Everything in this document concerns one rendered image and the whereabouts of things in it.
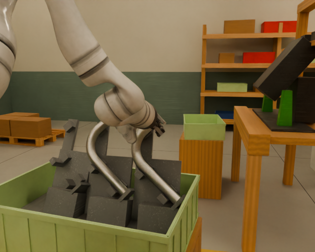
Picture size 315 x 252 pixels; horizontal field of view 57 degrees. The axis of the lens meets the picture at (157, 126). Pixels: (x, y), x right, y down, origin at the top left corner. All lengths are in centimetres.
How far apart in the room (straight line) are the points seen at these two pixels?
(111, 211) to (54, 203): 22
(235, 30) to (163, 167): 558
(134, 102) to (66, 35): 17
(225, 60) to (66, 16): 585
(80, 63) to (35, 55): 760
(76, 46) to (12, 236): 59
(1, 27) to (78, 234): 53
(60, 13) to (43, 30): 751
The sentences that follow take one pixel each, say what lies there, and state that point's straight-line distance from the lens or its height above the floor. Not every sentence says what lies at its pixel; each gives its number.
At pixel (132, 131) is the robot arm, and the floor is 117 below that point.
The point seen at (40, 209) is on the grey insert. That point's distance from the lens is 114.
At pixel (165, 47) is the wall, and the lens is 696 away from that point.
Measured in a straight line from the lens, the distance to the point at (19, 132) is 563.
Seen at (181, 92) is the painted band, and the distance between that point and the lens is 691.
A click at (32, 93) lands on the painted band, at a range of 827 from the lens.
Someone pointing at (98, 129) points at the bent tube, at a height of 113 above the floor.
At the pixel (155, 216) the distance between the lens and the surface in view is 91.
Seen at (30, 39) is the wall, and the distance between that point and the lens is 824.
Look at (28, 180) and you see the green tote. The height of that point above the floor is 93.
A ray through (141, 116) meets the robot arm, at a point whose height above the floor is 122.
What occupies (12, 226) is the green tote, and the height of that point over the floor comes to 91.
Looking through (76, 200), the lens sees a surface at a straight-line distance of 102.
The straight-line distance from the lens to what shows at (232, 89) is 633.
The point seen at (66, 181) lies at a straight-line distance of 104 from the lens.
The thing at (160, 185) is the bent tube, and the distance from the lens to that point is 90.
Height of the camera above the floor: 133
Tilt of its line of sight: 11 degrees down
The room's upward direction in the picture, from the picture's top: straight up
